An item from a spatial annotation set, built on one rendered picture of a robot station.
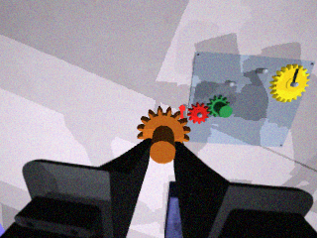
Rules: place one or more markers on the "red gear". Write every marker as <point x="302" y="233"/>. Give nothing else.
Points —
<point x="198" y="108"/>

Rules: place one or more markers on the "yellow gear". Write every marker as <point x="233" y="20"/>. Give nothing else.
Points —
<point x="281" y="88"/>

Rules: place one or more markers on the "green gear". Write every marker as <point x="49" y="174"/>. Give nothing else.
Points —
<point x="219" y="106"/>

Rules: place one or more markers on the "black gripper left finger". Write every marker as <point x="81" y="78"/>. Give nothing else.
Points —
<point x="114" y="186"/>

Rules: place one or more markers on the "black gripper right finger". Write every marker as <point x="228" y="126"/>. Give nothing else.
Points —
<point x="206" y="198"/>

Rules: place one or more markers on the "orange gear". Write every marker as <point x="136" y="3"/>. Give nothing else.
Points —
<point x="164" y="129"/>

